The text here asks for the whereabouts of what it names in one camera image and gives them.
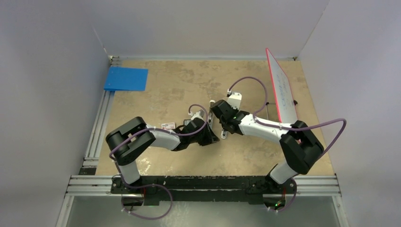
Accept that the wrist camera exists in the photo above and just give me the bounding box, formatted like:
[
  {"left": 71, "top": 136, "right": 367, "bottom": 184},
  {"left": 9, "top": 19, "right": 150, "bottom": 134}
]
[
  {"left": 227, "top": 92, "right": 242, "bottom": 110},
  {"left": 188, "top": 109, "right": 208, "bottom": 121}
]

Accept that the white stapler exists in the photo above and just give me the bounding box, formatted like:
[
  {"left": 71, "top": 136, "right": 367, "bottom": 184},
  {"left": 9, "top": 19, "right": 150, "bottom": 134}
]
[{"left": 208, "top": 100, "right": 216, "bottom": 128}]

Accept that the red framed whiteboard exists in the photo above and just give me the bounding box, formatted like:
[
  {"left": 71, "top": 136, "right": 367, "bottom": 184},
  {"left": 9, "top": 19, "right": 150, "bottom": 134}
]
[{"left": 265, "top": 48, "right": 298, "bottom": 123}]

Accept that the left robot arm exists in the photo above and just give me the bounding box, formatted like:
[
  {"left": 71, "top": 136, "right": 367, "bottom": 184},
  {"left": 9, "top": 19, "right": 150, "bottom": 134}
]
[{"left": 105, "top": 116, "right": 219, "bottom": 193}]

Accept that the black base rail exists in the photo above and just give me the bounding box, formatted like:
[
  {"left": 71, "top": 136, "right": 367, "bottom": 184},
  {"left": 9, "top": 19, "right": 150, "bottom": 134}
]
[{"left": 111, "top": 175, "right": 296, "bottom": 208}]

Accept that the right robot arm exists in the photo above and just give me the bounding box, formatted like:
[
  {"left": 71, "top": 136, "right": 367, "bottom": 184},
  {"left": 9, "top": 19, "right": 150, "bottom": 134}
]
[{"left": 211, "top": 100, "right": 324, "bottom": 192}]

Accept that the whiteboard metal stand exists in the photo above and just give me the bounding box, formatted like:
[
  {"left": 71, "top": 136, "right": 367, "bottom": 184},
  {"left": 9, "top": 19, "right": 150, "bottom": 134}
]
[{"left": 265, "top": 100, "right": 298, "bottom": 117}]

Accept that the blue plastic board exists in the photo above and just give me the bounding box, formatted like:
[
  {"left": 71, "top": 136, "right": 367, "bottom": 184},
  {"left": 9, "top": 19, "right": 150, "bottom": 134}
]
[{"left": 104, "top": 66, "right": 148, "bottom": 91}]

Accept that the small white staple remover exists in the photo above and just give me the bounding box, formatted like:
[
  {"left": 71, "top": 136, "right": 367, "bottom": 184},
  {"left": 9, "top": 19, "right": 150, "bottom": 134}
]
[{"left": 220, "top": 130, "right": 227, "bottom": 139}]

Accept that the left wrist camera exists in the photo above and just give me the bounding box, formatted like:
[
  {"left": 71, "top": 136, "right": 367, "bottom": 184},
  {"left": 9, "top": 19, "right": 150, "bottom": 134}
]
[{"left": 188, "top": 109, "right": 208, "bottom": 121}]

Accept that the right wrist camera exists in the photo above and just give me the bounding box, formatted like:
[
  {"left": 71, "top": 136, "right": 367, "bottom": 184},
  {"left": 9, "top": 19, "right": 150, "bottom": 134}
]
[{"left": 227, "top": 92, "right": 242, "bottom": 110}]

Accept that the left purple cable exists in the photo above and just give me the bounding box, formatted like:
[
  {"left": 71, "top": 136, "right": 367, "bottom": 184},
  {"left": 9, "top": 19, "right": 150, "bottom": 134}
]
[{"left": 108, "top": 104, "right": 210, "bottom": 189}]

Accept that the red white staple box sleeve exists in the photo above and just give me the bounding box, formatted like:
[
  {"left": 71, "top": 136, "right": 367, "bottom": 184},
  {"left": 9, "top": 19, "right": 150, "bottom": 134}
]
[{"left": 161, "top": 122, "right": 176, "bottom": 130}]

